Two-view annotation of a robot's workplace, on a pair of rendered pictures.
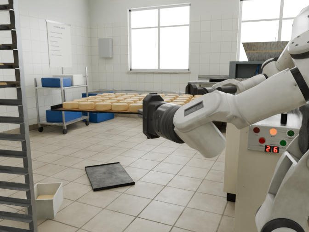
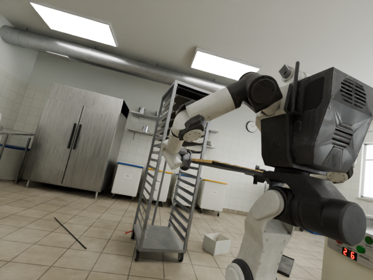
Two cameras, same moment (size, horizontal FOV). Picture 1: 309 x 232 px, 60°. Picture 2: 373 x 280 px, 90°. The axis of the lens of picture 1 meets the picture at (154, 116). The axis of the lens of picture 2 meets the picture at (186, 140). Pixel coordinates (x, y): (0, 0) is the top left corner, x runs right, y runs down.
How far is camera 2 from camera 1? 0.95 m
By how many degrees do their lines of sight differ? 60
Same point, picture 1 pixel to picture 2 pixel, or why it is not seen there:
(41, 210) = (209, 246)
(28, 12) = not seen: hidden behind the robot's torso
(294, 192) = (251, 238)
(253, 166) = (335, 270)
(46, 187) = (222, 238)
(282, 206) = (243, 249)
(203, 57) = not seen: outside the picture
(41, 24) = not seen: hidden behind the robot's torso
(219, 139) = (171, 159)
